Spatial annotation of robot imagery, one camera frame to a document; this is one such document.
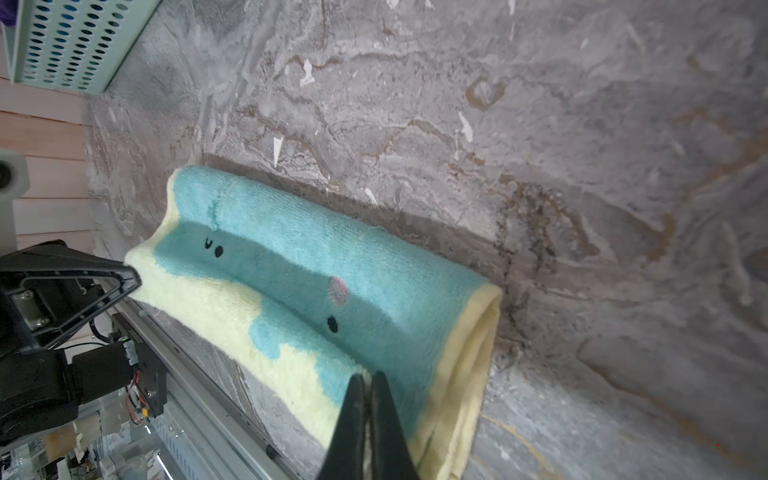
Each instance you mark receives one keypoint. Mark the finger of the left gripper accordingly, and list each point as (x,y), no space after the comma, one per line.
(50,291)

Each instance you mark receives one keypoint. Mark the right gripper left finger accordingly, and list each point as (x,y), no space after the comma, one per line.
(345,455)

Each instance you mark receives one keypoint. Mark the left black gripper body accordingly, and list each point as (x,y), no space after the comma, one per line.
(44,389)

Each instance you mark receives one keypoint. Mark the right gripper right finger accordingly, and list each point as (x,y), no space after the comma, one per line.
(390,454)

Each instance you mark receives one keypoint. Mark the yellow teal hippo towel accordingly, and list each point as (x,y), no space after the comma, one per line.
(303,298)

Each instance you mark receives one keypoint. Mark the light green plastic basket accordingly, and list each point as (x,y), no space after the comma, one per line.
(75,46)

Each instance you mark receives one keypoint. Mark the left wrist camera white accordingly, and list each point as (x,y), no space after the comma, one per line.
(14,184)

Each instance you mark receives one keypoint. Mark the aluminium mounting rail front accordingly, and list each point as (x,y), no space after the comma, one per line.
(205,434)

